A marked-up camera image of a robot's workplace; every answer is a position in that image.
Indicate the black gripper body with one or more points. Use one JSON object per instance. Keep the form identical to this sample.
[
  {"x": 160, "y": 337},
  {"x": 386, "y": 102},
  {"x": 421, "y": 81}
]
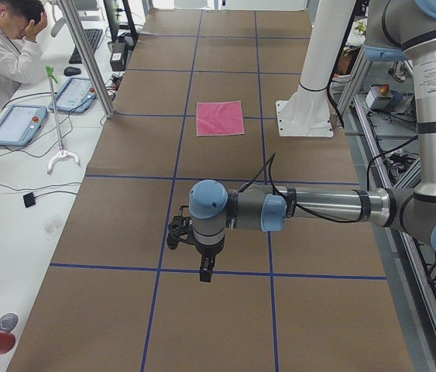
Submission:
[{"x": 207, "y": 253}]

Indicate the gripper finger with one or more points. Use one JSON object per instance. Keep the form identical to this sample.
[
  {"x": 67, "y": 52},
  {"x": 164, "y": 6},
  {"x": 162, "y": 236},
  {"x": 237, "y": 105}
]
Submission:
[
  {"x": 202, "y": 275},
  {"x": 208, "y": 274}
]

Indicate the pink square towel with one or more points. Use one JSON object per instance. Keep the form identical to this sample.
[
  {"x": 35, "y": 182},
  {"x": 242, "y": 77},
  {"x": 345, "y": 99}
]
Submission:
[{"x": 219, "y": 119}]

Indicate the white reacher grabber stick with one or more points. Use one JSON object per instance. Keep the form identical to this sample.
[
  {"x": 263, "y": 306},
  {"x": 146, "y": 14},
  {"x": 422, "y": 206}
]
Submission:
[{"x": 62, "y": 153}]

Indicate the small black square device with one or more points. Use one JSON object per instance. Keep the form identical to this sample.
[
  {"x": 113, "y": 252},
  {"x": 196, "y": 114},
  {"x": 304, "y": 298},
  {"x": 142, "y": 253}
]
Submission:
[{"x": 29, "y": 199}]

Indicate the grey round disc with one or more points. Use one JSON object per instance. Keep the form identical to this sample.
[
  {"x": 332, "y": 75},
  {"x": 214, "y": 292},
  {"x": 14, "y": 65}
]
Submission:
[{"x": 8, "y": 322}]

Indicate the far teach pendant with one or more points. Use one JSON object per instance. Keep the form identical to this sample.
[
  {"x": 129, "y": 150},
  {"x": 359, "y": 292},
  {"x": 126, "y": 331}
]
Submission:
[{"x": 75, "y": 96}]

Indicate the teach pendant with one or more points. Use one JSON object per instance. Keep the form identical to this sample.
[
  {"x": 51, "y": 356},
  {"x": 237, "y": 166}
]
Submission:
[
  {"x": 20, "y": 124},
  {"x": 75, "y": 96}
]

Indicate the black power adapter box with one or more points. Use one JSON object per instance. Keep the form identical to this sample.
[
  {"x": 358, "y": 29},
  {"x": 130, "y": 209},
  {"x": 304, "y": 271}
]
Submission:
[{"x": 118, "y": 57}]

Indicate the black computer mouse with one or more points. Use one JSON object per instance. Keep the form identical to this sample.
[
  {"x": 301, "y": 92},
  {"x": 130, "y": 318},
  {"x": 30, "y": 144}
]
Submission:
[{"x": 71, "y": 71}]

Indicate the near teach pendant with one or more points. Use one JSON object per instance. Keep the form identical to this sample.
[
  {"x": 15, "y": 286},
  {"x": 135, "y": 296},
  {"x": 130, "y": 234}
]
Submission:
[{"x": 20, "y": 124}]

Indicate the emergency stop box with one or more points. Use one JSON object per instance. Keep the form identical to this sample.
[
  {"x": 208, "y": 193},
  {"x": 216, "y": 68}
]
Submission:
[{"x": 382, "y": 97}]

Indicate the person in white hoodie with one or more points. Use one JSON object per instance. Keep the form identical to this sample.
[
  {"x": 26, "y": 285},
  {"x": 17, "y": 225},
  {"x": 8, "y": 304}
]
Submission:
[{"x": 20, "y": 24}]

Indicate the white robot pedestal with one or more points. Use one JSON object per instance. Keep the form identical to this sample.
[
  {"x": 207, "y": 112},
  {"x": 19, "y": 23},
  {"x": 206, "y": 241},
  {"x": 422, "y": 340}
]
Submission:
[{"x": 307, "y": 112}]

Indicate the aluminium frame post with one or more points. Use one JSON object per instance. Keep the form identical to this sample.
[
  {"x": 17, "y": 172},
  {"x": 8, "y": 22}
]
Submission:
[{"x": 72, "y": 19}]

